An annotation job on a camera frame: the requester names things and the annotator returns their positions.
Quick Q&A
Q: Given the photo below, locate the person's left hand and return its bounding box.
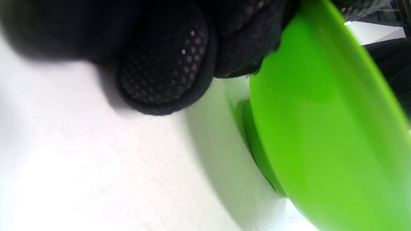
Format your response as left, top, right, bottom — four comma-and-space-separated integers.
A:
0, 0, 299, 116

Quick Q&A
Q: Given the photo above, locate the person's right hand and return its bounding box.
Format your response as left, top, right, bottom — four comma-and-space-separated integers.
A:
364, 38, 411, 121

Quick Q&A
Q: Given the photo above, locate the green bowl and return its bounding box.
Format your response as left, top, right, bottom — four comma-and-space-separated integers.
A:
236, 0, 411, 231

